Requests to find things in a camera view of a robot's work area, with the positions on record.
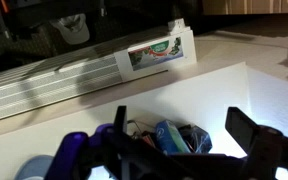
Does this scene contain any white box with label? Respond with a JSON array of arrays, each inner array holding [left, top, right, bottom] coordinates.
[[0, 26, 198, 126]]

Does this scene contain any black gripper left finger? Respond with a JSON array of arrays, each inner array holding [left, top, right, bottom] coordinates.
[[45, 105, 133, 180]]

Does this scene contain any small white block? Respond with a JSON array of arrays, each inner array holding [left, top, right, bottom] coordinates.
[[167, 18, 188, 34]]

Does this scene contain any colourful rectangular sticker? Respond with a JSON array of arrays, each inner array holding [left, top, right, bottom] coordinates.
[[127, 36, 185, 72]]

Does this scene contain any thin metal wire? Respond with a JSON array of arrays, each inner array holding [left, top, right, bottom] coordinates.
[[127, 119, 157, 138]]

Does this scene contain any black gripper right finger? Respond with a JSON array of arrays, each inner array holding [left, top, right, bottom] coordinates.
[[224, 106, 288, 180]]

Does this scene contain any light wooden cabinet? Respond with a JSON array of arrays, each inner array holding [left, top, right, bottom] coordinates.
[[202, 0, 288, 15]]

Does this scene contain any white baseball cap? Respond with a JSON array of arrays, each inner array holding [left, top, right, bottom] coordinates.
[[49, 13, 91, 46]]

